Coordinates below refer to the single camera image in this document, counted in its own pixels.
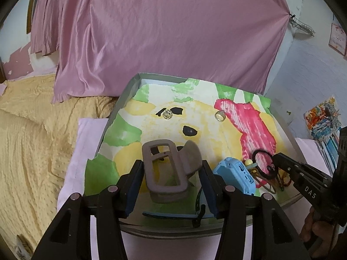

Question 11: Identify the colourful cartoon picture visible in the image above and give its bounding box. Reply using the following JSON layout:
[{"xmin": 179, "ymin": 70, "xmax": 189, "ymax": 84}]
[{"xmin": 304, "ymin": 96, "xmax": 342, "ymax": 142}]

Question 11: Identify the pink curtain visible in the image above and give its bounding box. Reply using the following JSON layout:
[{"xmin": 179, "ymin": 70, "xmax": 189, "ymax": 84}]
[{"xmin": 28, "ymin": 0, "xmax": 292, "ymax": 104}]

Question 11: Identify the blue smart watch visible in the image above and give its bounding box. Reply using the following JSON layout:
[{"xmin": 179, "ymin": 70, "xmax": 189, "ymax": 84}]
[{"xmin": 142, "ymin": 156, "xmax": 257, "ymax": 228}]

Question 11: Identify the light pink cloth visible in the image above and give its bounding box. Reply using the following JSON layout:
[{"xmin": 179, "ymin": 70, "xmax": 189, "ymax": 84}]
[{"xmin": 58, "ymin": 118, "xmax": 337, "ymax": 260}]

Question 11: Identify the yellow bedspread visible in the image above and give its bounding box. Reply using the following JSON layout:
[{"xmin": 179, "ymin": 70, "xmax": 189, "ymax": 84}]
[{"xmin": 0, "ymin": 73, "xmax": 120, "ymax": 260}]

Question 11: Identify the stack of books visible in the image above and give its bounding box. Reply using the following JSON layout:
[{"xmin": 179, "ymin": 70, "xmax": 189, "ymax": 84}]
[{"xmin": 315, "ymin": 131, "xmax": 341, "ymax": 174}]

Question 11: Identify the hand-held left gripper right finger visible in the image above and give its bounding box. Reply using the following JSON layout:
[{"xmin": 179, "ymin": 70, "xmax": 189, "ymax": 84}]
[{"xmin": 201, "ymin": 160, "xmax": 311, "ymax": 260}]

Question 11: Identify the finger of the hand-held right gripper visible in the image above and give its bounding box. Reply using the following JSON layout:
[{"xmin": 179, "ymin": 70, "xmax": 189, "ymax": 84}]
[{"xmin": 272, "ymin": 153, "xmax": 301, "ymax": 178}]

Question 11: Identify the row of wall certificates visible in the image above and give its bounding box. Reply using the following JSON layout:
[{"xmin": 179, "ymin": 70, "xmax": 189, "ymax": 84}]
[{"xmin": 328, "ymin": 23, "xmax": 347, "ymax": 56}]

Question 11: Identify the brown hair claw clip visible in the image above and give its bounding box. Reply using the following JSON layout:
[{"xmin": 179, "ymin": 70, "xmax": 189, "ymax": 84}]
[{"xmin": 141, "ymin": 140, "xmax": 203, "ymax": 204}]

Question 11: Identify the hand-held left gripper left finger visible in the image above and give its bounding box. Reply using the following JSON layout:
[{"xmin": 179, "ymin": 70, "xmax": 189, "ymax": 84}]
[{"xmin": 33, "ymin": 159, "xmax": 145, "ymax": 260}]

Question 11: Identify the thin red hair tie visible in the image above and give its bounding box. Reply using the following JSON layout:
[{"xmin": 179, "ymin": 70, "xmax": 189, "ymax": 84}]
[{"xmin": 276, "ymin": 171, "xmax": 293, "ymax": 191}]

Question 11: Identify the wire wall rack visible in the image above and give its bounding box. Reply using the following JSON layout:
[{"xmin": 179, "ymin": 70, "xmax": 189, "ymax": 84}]
[{"xmin": 289, "ymin": 14, "xmax": 316, "ymax": 36}]

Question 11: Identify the person's right hand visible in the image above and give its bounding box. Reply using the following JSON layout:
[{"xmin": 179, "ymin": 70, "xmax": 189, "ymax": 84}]
[{"xmin": 300, "ymin": 212, "xmax": 339, "ymax": 243}]

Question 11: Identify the brown hair tie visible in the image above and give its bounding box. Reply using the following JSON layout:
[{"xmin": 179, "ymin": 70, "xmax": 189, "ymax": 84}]
[{"xmin": 254, "ymin": 174, "xmax": 277, "ymax": 195}]

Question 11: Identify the grey tray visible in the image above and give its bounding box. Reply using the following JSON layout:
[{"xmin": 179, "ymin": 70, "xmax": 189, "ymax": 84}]
[{"xmin": 93, "ymin": 72, "xmax": 304, "ymax": 236}]

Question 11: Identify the black hair tie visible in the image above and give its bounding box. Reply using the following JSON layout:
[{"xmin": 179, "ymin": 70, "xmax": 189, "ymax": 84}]
[{"xmin": 252, "ymin": 149, "xmax": 280, "ymax": 181}]

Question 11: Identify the cartoon bear printed cloth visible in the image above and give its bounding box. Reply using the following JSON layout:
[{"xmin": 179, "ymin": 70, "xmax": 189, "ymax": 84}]
[{"xmin": 85, "ymin": 78, "xmax": 292, "ymax": 223}]

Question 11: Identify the person's right forearm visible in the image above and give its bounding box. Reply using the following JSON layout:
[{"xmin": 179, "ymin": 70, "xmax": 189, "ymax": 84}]
[{"xmin": 312, "ymin": 222, "xmax": 347, "ymax": 260}]

